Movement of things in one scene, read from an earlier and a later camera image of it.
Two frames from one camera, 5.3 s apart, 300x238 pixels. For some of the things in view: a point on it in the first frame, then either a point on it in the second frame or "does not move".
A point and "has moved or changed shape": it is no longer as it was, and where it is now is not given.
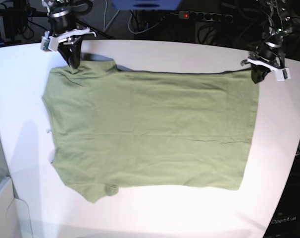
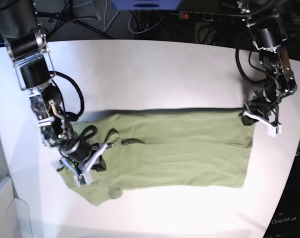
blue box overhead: (146, 4) does not move
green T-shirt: (111, 128) has moved or changed shape
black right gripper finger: (75, 57) to (101, 166)
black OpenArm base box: (290, 217) does not move
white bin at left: (10, 215) does not move
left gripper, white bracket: (272, 55) to (264, 108)
